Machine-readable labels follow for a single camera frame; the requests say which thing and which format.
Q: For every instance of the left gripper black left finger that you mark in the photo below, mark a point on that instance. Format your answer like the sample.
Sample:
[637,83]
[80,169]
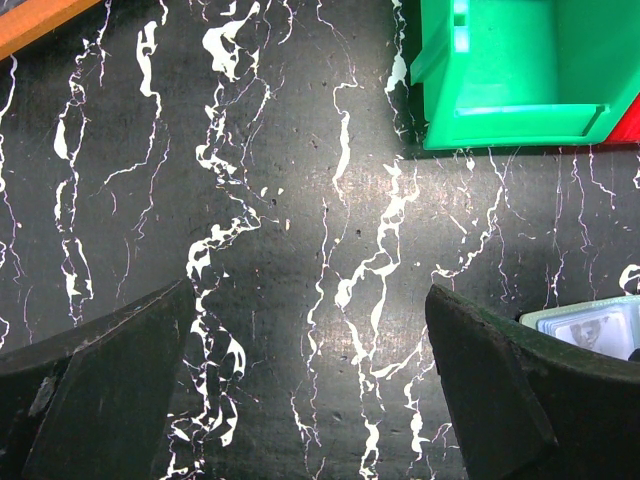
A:
[92,402]

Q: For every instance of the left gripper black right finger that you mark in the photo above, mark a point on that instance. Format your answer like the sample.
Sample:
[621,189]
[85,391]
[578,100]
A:
[525,405]

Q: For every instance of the green card holder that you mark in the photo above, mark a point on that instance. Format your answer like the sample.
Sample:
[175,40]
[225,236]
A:
[609,327]

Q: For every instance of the middle red plastic bin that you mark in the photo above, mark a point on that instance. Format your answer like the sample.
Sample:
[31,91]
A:
[627,129]

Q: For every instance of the green plastic bin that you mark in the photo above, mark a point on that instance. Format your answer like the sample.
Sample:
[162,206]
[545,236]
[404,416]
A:
[499,73]

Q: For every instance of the wooden shelf rack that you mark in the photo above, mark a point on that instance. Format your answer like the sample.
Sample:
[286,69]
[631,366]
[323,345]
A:
[30,20]

